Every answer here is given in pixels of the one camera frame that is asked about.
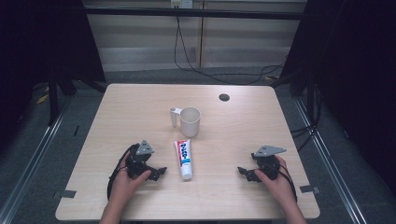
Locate white toothpaste tube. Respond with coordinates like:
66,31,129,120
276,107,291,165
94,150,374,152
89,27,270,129
173,139,194,181

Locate yellow and black floor cable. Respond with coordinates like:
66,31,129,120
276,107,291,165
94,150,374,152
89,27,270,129
31,82,51,105

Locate black metal stand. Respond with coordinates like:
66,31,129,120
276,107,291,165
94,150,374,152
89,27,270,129
47,73,61,127

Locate black curtain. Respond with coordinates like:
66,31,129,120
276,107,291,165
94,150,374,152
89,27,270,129
278,0,396,195
0,0,107,157

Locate person's left hand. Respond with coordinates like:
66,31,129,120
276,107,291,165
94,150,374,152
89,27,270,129
109,151,152,203

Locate right hand-held gripper black cable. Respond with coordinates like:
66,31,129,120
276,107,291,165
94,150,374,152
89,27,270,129
270,161,299,203

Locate black horizontal metal bar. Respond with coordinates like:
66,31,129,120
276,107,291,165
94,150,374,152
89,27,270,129
83,7,312,21

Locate white cup with handle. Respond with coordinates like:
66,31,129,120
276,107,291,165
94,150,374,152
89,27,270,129
169,106,202,139

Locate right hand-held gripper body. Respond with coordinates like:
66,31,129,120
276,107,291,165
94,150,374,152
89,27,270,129
250,145,288,181

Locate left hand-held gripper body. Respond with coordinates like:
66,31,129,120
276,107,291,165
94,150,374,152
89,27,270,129
125,139,156,181

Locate person's right hand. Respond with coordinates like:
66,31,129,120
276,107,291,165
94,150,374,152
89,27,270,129
253,155,297,203

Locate black cable from wall socket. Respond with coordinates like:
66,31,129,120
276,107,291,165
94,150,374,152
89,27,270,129
173,15,286,86

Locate bundle of black floor cables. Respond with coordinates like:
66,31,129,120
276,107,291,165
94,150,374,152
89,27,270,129
290,85,323,154

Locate metal floor rail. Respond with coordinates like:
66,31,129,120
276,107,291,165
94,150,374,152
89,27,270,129
0,99,74,224
293,96,370,224

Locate hand-held gripper black cable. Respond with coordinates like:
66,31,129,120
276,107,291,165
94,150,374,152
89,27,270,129
270,161,299,203
106,145,138,201

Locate left hand-held gripper black cable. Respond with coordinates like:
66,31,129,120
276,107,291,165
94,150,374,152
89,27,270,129
106,145,138,201

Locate grey tape strip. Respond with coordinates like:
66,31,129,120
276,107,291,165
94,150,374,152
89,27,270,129
52,189,78,200
299,184,321,195

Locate white wall socket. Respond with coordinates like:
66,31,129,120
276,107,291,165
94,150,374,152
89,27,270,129
170,0,194,9

